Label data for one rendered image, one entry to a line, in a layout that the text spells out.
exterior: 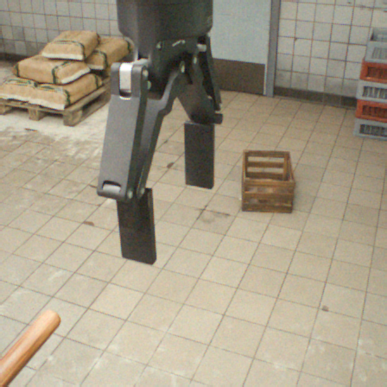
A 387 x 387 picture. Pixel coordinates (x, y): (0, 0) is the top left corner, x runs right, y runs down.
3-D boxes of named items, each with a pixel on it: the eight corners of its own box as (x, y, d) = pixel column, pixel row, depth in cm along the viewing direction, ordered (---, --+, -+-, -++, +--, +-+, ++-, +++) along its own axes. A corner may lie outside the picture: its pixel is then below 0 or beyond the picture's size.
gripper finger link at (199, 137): (183, 123, 52) (187, 120, 53) (185, 185, 56) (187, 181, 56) (212, 127, 51) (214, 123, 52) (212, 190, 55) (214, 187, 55)
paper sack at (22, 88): (34, 104, 427) (31, 86, 419) (-3, 100, 436) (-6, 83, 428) (69, 80, 478) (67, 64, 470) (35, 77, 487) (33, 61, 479)
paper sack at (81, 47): (84, 65, 425) (82, 44, 417) (41, 63, 429) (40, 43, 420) (104, 46, 479) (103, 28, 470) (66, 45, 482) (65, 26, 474)
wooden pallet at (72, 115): (73, 127, 422) (72, 111, 415) (-4, 114, 448) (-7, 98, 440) (140, 81, 518) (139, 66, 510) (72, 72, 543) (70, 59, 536)
